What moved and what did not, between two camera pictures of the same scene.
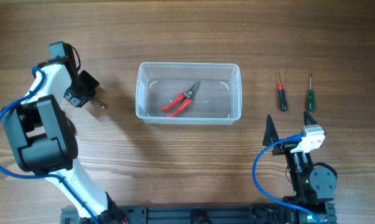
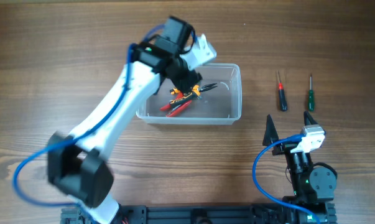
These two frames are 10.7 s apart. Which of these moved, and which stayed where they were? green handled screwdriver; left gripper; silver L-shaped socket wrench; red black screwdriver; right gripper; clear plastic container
Moved: silver L-shaped socket wrench; left gripper
Stayed: right gripper; green handled screwdriver; clear plastic container; red black screwdriver
